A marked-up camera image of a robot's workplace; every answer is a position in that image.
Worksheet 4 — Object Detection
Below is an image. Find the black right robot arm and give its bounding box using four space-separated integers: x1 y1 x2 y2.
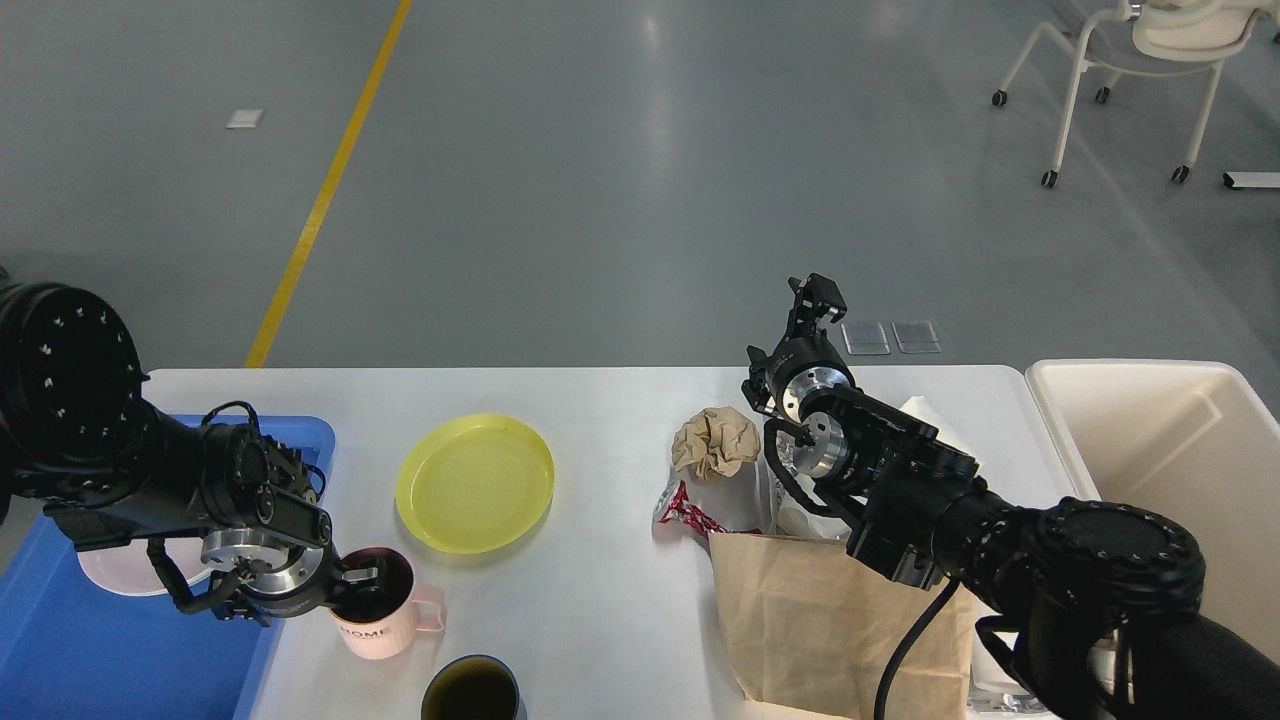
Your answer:
742 273 1279 719

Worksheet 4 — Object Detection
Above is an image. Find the brown paper bag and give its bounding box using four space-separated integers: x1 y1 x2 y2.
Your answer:
710 533 975 719

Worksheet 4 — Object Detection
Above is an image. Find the black cable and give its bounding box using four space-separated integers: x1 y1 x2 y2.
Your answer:
873 580 963 720

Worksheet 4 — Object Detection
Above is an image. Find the red white snack wrapper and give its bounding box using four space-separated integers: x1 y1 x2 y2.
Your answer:
652 478 730 539

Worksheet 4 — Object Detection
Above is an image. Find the pink mug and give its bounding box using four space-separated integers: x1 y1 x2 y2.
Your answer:
328 547 447 660

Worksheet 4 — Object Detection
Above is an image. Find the floor outlet plate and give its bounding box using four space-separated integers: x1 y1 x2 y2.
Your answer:
841 322 892 356
891 320 943 354

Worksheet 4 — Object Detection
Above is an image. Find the white round plate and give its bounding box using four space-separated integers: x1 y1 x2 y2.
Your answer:
77 538 212 597

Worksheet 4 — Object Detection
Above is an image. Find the beige plastic bin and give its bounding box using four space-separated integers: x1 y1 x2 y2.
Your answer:
1027 359 1279 659

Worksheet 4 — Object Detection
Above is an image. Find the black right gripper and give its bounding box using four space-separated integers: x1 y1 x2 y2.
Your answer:
742 274 856 419

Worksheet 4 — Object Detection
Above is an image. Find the white bar on floor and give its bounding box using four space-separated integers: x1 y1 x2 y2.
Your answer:
1222 170 1280 190

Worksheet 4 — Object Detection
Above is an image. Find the floor outlet plate right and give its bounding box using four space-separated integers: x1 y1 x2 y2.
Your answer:
891 320 943 354

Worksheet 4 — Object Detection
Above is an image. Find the white chair on casters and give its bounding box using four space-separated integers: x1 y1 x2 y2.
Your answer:
991 1 1277 188

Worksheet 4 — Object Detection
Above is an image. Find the yellow plastic plate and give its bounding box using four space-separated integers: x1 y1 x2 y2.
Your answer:
394 413 556 555

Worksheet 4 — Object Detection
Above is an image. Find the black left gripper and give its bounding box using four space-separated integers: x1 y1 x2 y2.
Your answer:
200 528 389 626

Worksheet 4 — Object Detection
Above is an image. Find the floor outlet plate left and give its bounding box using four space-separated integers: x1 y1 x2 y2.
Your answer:
841 322 892 356

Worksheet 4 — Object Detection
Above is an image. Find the dark green mug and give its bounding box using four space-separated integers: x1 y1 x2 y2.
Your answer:
420 653 529 719

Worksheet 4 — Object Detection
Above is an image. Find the blue plastic tray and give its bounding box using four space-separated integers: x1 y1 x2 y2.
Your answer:
3 416 337 719

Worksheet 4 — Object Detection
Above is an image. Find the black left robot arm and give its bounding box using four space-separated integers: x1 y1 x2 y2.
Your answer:
1 281 392 625

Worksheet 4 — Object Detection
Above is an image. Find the crumpled brown paper ball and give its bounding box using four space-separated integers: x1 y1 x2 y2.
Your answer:
669 406 762 482

